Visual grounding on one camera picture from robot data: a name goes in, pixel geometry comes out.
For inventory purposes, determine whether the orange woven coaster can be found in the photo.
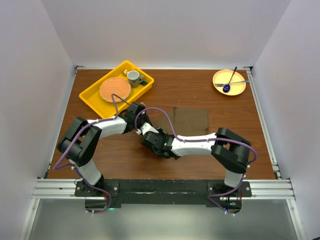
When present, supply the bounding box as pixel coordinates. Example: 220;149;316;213
99;77;132;103

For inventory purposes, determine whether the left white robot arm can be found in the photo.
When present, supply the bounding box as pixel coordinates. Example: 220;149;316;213
53;102;150;196

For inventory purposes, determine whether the small green object in tray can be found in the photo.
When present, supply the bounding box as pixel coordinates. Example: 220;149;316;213
139;80;148;86

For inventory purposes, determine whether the yellow round plate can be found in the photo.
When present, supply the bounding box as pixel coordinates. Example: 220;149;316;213
212;69;249;96

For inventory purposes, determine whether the brown cloth napkin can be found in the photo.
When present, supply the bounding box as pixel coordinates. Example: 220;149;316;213
152;106;210;161

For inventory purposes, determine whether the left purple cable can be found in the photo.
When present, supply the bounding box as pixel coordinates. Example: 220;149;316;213
51;93;131;215

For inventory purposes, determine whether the grey ceramic mug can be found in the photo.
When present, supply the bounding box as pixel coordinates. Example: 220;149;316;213
126;70;145;88

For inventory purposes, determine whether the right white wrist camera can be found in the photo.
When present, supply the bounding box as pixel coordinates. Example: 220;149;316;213
135;122;159;136

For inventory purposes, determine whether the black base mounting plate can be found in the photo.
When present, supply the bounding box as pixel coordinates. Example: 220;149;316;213
74;179;252;213

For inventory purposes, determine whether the purple iridescent spoon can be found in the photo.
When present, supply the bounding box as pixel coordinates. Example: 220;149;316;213
222;66;238;93

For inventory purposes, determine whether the iridescent fork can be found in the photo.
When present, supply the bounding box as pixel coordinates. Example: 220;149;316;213
214;79;250;87

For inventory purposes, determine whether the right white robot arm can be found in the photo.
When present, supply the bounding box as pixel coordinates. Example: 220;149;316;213
137;127;251;197

